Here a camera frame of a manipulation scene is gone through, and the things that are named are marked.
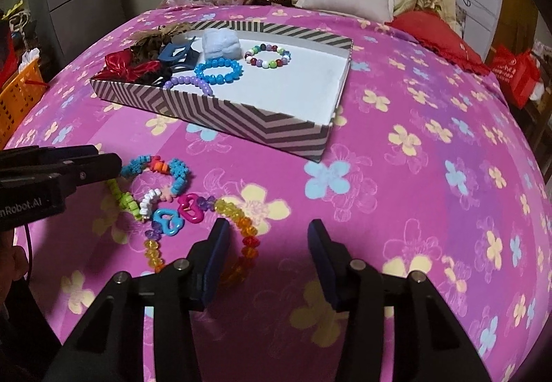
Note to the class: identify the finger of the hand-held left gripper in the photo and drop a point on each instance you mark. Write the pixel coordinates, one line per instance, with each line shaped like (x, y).
(51, 153)
(95, 171)

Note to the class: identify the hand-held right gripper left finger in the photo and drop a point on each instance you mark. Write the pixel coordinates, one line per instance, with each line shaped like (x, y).
(220, 252)

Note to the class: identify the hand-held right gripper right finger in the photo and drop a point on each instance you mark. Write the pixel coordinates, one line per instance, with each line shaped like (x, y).
(321, 252)

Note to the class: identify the gold organza scrunchie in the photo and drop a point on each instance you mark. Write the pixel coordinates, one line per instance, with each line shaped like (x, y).
(149, 43)

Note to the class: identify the striped cardboard box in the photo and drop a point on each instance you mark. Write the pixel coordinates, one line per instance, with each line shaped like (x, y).
(302, 76)

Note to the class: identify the white fluffy scrunchie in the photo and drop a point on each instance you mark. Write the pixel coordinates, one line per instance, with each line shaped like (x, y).
(220, 43)

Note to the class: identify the orange plastic basket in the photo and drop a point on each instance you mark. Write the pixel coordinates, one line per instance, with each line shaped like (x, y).
(17, 97)

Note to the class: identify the pink floral bedsheet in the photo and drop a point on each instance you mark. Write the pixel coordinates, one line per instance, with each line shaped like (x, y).
(388, 192)

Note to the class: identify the white fluffy cloth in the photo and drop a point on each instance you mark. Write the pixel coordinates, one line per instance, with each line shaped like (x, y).
(30, 56)

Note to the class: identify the red satin bow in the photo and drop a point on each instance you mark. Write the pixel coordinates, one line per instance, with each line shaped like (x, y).
(118, 61)

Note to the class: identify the blue hair claw clip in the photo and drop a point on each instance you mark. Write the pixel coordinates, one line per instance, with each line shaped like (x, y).
(177, 56)

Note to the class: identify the red frilled pillow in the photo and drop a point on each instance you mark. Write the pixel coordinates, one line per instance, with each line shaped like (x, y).
(435, 37)

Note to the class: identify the red shopping bag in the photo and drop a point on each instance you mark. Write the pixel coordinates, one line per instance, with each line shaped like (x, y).
(515, 76)

